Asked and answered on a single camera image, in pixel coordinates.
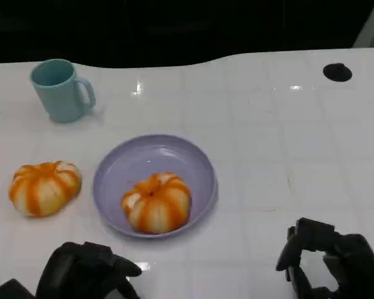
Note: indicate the black round table grommet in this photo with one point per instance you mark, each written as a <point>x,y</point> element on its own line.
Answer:
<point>337,72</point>

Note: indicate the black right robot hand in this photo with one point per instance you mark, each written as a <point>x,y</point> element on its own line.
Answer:
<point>355,258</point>

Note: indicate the lilac plate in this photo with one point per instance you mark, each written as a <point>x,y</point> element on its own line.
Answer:
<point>162,155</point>

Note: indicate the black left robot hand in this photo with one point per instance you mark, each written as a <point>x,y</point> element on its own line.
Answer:
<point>74,271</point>

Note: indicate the orange white toy bread roll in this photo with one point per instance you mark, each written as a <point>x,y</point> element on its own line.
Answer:
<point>157,205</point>
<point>43,190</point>

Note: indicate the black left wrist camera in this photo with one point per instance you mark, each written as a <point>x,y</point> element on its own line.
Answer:
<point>9,291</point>

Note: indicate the pale green mug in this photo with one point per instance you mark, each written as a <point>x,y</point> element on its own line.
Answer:
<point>59,96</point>

